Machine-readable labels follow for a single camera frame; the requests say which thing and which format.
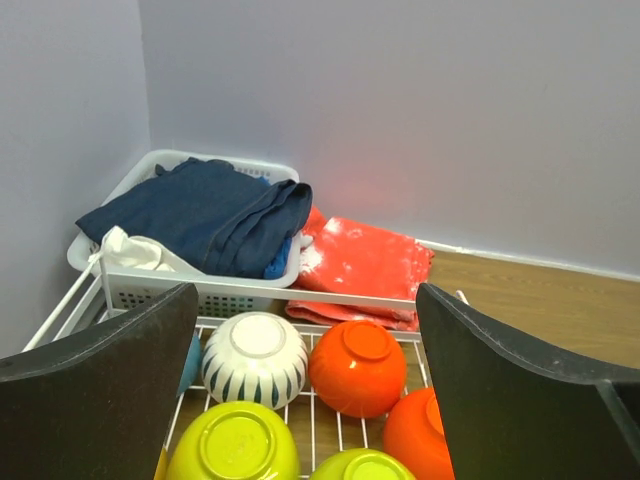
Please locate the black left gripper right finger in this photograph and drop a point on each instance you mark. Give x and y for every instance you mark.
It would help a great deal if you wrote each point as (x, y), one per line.
(516, 407)

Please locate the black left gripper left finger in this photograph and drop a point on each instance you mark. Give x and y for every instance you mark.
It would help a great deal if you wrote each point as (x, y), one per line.
(97, 404)

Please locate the orange bowl front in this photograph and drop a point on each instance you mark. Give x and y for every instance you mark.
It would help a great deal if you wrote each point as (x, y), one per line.
(414, 435)

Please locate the lime green bowl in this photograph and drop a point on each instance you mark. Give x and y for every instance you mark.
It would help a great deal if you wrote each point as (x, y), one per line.
(236, 440)
(361, 464)

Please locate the yellow orange bowl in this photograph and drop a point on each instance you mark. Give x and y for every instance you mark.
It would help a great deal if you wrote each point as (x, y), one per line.
(161, 468)

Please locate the white cloth bag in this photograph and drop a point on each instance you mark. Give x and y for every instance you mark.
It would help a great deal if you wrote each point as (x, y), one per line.
(119, 249)

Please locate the white blue patterned bowl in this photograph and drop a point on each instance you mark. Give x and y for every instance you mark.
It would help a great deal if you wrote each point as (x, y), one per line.
(255, 356)

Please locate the white plastic basket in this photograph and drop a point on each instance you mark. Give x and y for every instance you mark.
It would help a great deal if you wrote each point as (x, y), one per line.
(218, 296)

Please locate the red white tie-dye towel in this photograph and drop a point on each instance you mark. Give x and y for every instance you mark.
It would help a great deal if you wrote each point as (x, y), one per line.
(342, 256)

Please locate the dark blue denim cloth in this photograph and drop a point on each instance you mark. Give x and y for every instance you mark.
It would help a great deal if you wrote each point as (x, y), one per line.
(220, 221)

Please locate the white wire dish rack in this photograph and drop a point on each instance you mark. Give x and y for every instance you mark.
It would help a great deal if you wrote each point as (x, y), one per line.
(318, 431)

